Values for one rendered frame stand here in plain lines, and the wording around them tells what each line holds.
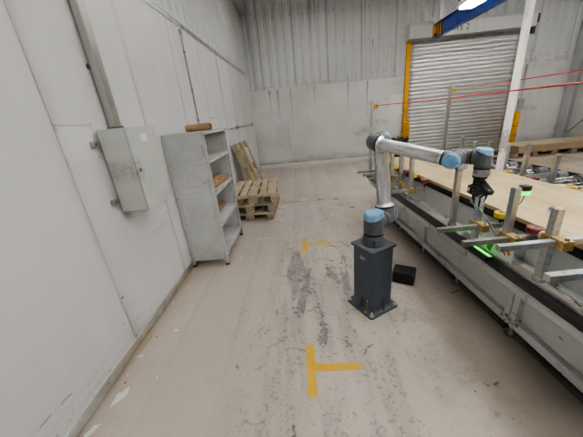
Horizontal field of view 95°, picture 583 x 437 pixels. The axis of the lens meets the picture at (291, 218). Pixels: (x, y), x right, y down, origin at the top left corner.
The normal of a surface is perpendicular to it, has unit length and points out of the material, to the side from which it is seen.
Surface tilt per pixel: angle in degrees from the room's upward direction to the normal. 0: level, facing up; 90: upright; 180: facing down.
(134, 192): 90
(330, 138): 90
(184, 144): 90
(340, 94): 90
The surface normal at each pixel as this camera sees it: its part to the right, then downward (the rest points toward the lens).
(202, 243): -0.02, 0.37
